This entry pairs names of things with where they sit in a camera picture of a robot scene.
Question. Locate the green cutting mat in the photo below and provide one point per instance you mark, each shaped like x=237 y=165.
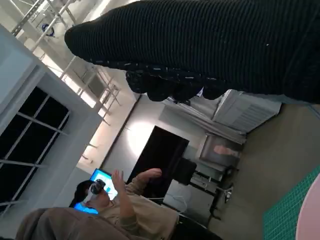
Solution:
x=282 y=215

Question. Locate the person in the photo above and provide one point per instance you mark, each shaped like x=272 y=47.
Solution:
x=62 y=225
x=145 y=210

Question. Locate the white VR headset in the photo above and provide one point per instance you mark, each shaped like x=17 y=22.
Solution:
x=96 y=191

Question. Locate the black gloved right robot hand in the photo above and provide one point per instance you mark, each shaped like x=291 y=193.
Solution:
x=200 y=45

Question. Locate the white cabinet with vent grille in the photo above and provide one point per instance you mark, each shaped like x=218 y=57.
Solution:
x=250 y=112

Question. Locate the dark window with grey frame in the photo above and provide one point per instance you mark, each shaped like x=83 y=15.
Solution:
x=30 y=137

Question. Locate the blue computer monitor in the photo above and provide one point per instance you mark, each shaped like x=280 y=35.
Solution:
x=101 y=176

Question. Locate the large black screen panel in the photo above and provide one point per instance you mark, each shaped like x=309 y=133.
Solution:
x=160 y=155

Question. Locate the dark desk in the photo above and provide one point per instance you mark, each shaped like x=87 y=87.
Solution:
x=212 y=180

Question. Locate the metal scaffold frame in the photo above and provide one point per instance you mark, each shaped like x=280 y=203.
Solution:
x=75 y=75

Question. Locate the glass display case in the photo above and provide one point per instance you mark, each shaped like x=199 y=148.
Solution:
x=222 y=150

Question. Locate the pink bowl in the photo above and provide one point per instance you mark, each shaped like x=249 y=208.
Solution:
x=312 y=220

